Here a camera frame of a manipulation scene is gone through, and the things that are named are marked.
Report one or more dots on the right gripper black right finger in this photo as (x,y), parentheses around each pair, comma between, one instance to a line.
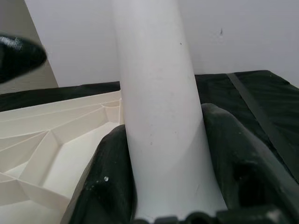
(252,177)

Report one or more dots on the white plastic table leg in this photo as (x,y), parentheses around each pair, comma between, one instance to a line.
(163,116)

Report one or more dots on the black table cloth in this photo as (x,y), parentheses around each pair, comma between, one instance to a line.
(268,98)

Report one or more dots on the white plastic table top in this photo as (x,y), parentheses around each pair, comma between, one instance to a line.
(35,144)

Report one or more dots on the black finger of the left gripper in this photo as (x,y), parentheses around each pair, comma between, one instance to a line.
(16,58)

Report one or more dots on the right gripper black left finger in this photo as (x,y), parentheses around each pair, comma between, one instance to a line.
(107,182)

